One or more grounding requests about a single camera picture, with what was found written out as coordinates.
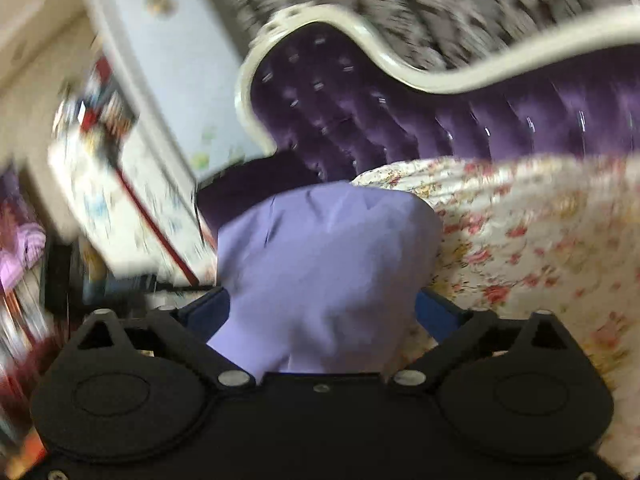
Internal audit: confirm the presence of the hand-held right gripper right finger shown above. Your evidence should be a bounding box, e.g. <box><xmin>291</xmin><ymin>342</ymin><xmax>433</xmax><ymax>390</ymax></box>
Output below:
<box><xmin>387</xmin><ymin>287</ymin><xmax>581</xmax><ymax>391</ymax></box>

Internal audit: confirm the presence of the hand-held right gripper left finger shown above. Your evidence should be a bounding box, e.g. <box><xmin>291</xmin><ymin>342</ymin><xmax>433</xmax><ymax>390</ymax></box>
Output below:
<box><xmin>65</xmin><ymin>287</ymin><xmax>253</xmax><ymax>391</ymax></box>

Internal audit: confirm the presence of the lavender zip hoodie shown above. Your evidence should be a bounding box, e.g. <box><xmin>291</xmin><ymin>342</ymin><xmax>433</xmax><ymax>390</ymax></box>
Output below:
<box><xmin>205</xmin><ymin>180</ymin><xmax>446</xmax><ymax>376</ymax></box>

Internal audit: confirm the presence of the floral bedspread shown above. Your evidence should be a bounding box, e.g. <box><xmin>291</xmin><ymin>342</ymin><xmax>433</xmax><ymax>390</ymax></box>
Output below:
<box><xmin>350</xmin><ymin>152</ymin><xmax>640</xmax><ymax>471</ymax></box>

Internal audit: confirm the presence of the dark purple pillow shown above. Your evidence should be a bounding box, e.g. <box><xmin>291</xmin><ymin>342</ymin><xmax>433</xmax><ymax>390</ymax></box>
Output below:
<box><xmin>195</xmin><ymin>150</ymin><xmax>326</xmax><ymax>251</ymax></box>

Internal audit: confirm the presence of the white cartoon-print cabinet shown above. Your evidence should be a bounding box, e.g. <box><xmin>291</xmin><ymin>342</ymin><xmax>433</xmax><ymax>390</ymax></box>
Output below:
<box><xmin>47</xmin><ymin>105</ymin><xmax>221</xmax><ymax>286</ymax></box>

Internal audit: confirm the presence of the pink cloth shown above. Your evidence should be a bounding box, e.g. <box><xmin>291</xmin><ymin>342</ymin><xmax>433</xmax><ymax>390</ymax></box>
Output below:
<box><xmin>0</xmin><ymin>170</ymin><xmax>48</xmax><ymax>291</ymax></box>

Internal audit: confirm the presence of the purple tufted cream-framed headboard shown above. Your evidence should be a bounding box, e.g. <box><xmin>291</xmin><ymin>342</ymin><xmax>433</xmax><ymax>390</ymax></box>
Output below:
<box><xmin>235</xmin><ymin>2</ymin><xmax>640</xmax><ymax>186</ymax></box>

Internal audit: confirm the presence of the red stick vacuum cleaner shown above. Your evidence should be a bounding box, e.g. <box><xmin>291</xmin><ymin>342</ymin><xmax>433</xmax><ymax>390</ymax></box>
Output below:
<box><xmin>75</xmin><ymin>55</ymin><xmax>201</xmax><ymax>283</ymax></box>

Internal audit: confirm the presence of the grey damask curtain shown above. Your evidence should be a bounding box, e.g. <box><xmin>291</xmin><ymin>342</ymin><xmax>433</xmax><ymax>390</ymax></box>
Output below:
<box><xmin>190</xmin><ymin>0</ymin><xmax>640</xmax><ymax>96</ymax></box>

